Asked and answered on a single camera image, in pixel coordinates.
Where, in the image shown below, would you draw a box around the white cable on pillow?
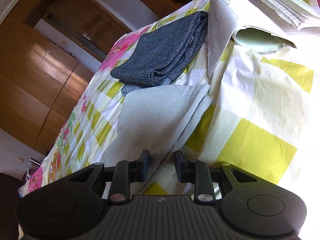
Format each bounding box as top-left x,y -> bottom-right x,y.
17,184 -> 28,198

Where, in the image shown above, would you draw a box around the wooden wardrobe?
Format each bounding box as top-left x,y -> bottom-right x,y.
1,23 -> 93,155

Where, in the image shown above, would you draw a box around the dark wooden headboard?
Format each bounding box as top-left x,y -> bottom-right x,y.
0,173 -> 23,239

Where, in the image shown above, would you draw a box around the silver cup on nightstand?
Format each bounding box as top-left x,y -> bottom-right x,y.
30,158 -> 41,167

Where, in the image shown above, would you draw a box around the brown wooden door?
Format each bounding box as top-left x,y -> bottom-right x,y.
25,0 -> 131,62

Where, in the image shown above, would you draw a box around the folded dark grey jeans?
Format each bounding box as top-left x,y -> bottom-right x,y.
111,11 -> 208,96

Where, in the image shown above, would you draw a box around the light grey pants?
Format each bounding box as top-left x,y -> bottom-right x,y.
99,0 -> 319,184

